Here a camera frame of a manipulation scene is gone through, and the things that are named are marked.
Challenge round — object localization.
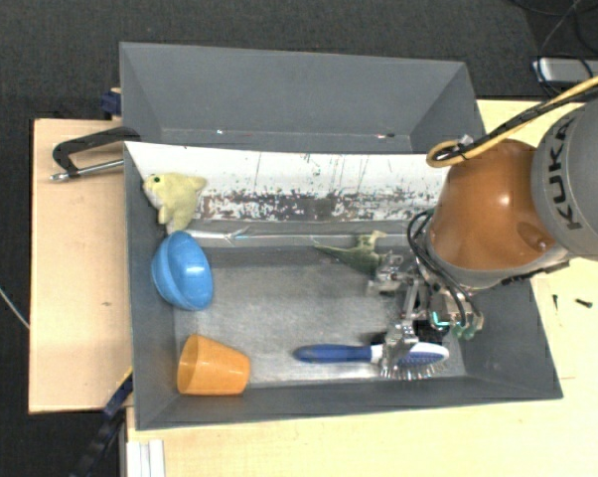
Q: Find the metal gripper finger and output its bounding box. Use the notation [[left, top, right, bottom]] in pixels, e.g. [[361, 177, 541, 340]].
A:
[[366, 249, 412, 295], [379, 318, 422, 368]]

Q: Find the green toy dinosaur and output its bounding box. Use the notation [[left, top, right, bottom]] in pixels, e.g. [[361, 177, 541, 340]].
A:
[[312, 230, 390, 277]]

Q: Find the blue and white brush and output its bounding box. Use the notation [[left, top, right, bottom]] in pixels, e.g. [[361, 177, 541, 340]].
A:
[[292, 341, 451, 381]]

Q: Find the grey metal bin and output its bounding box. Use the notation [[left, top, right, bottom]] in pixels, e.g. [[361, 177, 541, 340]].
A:
[[118, 41, 564, 431]]

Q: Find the orange plastic cup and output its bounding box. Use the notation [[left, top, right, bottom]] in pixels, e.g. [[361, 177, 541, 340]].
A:
[[176, 334, 252, 397]]

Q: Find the blue plastic egg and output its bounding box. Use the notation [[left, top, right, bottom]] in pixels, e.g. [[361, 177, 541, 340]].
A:
[[150, 230, 216, 312]]

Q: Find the yellow plush toy animal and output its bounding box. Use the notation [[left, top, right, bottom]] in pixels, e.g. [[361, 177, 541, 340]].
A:
[[141, 171, 209, 235]]

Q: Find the pale brown cardboard board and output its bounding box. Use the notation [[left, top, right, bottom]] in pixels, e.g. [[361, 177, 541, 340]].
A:
[[28, 118, 134, 414]]

